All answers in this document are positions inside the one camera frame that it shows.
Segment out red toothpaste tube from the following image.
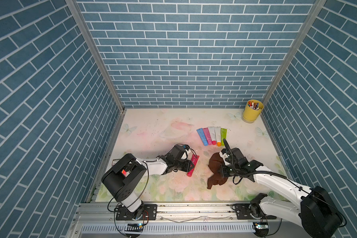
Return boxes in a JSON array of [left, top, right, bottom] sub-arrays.
[[187, 154, 199, 177]]

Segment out brown cloth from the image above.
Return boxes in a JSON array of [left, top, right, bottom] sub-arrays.
[[207, 153, 228, 189]]

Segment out green toothpaste tube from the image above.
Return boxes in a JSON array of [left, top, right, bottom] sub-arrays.
[[221, 128, 227, 146]]

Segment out blue toothpaste tube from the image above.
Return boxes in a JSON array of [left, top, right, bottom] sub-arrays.
[[196, 128, 208, 146]]

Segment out magenta toothpaste tube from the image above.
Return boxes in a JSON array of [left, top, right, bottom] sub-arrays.
[[203, 128, 213, 145]]

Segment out white orange-cap toothpaste tube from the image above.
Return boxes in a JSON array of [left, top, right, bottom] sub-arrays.
[[214, 127, 222, 146]]

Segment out white pink-cap toothpaste tube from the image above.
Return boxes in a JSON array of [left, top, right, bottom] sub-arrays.
[[208, 127, 217, 145]]

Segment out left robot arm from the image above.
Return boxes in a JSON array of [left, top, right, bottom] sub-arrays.
[[101, 144, 197, 216]]

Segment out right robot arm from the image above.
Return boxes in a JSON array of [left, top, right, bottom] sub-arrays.
[[215, 148, 347, 238]]

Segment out yellow cup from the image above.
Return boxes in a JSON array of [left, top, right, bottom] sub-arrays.
[[242, 99, 264, 124]]

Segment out colourful card on table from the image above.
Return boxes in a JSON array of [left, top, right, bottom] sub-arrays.
[[112, 159, 120, 166]]

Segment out pens in cup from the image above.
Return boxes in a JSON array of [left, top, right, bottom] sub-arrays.
[[248, 101, 260, 110]]

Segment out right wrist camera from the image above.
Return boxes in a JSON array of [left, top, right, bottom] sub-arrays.
[[220, 139, 234, 164]]

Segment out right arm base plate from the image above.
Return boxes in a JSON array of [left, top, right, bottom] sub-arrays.
[[231, 203, 277, 220]]

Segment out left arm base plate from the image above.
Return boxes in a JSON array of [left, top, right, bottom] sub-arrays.
[[115, 203, 158, 221]]

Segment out aluminium front rail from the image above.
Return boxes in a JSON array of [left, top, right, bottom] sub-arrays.
[[74, 202, 319, 224]]

